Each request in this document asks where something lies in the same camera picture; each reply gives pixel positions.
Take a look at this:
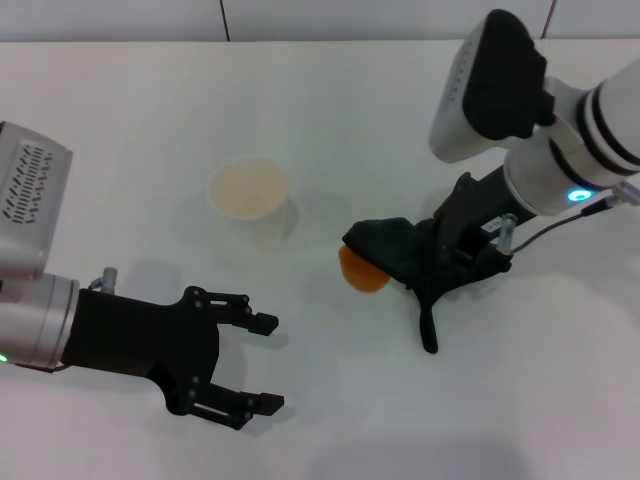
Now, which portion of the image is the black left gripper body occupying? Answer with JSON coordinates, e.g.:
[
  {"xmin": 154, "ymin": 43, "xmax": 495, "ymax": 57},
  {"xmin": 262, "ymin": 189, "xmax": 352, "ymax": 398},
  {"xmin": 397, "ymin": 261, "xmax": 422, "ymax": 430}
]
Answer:
[{"xmin": 61, "ymin": 285, "xmax": 222, "ymax": 417}]

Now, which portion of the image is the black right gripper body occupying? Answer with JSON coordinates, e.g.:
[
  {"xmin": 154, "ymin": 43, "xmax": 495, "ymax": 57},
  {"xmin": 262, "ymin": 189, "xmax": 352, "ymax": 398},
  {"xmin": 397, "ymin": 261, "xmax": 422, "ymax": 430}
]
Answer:
[{"xmin": 432, "ymin": 166, "xmax": 540, "ymax": 275}]

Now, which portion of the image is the dark blue rag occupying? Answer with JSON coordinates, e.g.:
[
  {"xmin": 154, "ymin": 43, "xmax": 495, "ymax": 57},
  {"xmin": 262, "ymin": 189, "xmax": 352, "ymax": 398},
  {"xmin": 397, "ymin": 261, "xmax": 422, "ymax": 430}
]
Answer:
[{"xmin": 341, "ymin": 215, "xmax": 512, "ymax": 356}]

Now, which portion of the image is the white paper cup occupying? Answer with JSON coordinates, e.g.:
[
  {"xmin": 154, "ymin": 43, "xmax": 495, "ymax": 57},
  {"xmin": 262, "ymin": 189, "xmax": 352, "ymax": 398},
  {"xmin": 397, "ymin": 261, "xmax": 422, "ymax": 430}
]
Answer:
[{"xmin": 207, "ymin": 156, "xmax": 300, "ymax": 251}]

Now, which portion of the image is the right gripper silver connector plug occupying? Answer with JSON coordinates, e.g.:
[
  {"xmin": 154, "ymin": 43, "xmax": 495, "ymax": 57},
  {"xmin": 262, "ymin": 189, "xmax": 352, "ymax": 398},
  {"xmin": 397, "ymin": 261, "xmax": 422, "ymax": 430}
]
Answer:
[{"xmin": 498, "ymin": 212, "xmax": 519, "ymax": 254}]

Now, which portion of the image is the orange round fruit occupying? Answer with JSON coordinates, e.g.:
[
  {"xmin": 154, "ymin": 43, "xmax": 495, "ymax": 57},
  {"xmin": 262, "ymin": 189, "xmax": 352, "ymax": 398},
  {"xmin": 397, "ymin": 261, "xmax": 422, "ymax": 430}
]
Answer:
[{"xmin": 337, "ymin": 245, "xmax": 391, "ymax": 295}]

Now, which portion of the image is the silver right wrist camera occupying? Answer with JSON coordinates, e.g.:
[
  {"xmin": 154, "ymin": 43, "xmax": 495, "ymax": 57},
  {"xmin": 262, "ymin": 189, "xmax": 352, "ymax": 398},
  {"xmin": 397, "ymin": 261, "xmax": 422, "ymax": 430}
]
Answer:
[{"xmin": 430, "ymin": 8, "xmax": 558, "ymax": 165}]

